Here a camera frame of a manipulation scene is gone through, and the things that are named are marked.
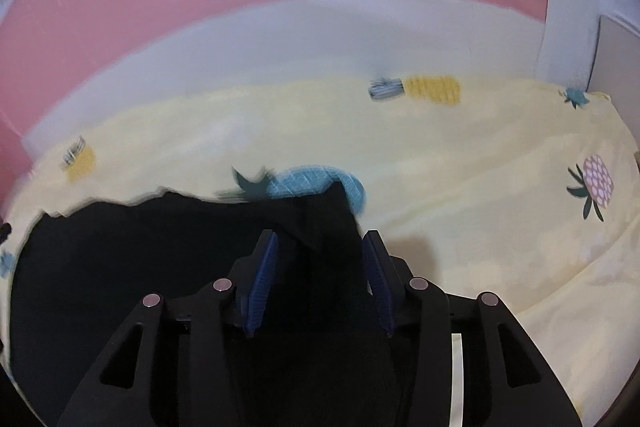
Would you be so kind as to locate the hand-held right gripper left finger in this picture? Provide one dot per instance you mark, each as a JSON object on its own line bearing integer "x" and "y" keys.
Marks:
{"x": 260, "y": 287}

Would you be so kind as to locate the black coat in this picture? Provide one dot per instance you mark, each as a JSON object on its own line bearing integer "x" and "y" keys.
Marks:
{"x": 125, "y": 267}

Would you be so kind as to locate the yellow pineapple print bed sheet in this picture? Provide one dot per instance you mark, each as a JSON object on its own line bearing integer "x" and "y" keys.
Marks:
{"x": 475, "y": 207}

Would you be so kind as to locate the white headboard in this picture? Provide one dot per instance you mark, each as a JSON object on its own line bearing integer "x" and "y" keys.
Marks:
{"x": 617, "y": 72}

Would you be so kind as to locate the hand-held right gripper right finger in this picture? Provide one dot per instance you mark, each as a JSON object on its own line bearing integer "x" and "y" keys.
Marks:
{"x": 380, "y": 287}

